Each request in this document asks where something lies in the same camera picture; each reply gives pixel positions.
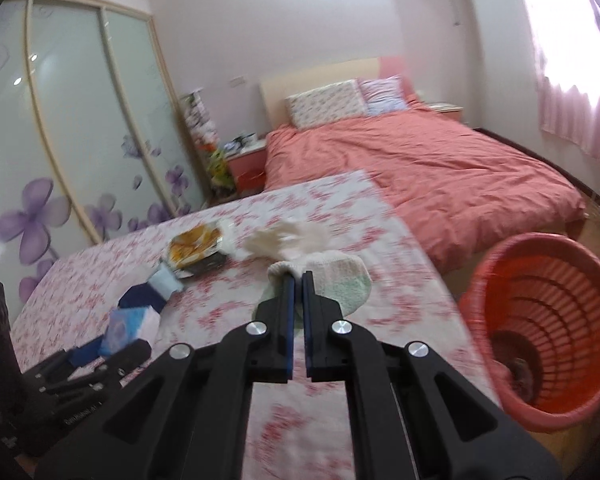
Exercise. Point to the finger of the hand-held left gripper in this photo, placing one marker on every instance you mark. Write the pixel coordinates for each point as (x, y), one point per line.
(95, 375)

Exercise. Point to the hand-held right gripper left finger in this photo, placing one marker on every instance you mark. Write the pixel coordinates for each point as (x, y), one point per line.
(280, 325)

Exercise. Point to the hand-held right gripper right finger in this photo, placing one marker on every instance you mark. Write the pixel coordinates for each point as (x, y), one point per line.
(316, 325)

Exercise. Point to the white green sock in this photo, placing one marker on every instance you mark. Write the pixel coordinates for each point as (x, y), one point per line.
(340, 280)

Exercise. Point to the blue tissue packet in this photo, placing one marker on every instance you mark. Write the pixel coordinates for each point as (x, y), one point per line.
(130, 330)

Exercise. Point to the yellow snack tray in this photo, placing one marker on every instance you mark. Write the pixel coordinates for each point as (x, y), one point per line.
(195, 247)

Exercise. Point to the orange plastic basket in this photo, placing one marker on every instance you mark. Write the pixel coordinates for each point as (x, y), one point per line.
(555, 310)

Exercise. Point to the pink floral tablecloth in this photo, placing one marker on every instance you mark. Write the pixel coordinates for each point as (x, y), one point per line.
(390, 270)

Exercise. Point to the mug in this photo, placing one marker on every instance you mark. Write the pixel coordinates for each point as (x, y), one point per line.
(251, 138)

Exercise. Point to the coral bed duvet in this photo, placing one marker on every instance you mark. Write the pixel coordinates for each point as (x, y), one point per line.
(430, 170)

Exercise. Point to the plush toy display tube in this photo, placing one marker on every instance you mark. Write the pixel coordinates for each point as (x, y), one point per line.
(205, 135)

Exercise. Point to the floral pillow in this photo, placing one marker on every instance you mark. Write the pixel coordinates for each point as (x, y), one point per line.
(325, 102)

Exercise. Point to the flower print sliding wardrobe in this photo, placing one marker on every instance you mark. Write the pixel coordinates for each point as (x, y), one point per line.
(80, 135)

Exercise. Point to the pink striped pillow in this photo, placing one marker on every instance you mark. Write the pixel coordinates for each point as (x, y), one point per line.
(385, 94)

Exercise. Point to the beige pink headboard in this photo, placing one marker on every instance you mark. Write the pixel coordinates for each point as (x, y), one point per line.
(320, 72)

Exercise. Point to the pink curtain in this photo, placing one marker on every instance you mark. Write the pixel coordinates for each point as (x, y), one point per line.
(575, 100)

